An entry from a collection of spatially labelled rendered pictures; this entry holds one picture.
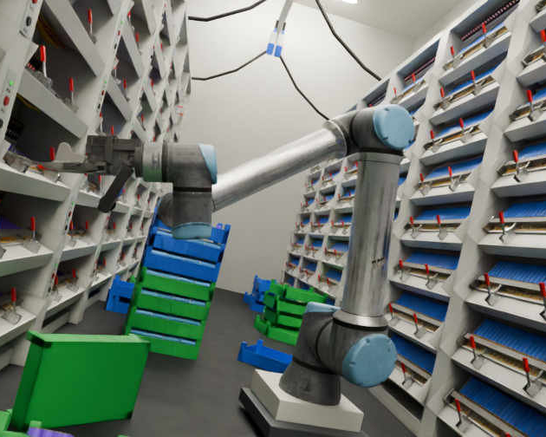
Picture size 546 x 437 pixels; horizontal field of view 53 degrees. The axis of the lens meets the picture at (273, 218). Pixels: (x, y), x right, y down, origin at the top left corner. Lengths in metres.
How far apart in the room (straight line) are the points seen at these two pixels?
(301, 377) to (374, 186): 0.59
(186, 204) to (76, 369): 0.46
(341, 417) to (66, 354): 0.78
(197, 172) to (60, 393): 0.59
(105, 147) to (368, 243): 0.69
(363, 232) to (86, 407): 0.80
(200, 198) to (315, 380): 0.67
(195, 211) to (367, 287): 0.51
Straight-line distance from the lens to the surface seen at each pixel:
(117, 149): 1.27
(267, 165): 1.44
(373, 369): 1.48
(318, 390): 1.63
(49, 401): 1.37
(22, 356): 1.80
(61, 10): 1.33
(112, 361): 1.43
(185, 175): 1.23
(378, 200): 1.44
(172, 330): 2.24
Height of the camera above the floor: 0.52
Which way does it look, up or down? 3 degrees up
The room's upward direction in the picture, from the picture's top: 14 degrees clockwise
